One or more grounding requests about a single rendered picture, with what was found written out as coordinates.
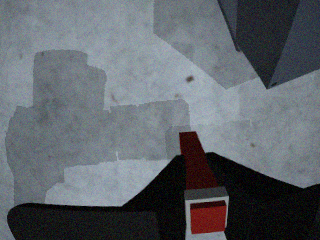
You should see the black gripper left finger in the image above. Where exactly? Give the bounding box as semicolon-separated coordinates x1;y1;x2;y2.
7;155;187;240

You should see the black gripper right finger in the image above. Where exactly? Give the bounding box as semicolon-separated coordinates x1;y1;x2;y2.
204;152;320;240

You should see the grey sloped panel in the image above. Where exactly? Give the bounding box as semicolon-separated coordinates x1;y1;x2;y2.
217;0;320;89

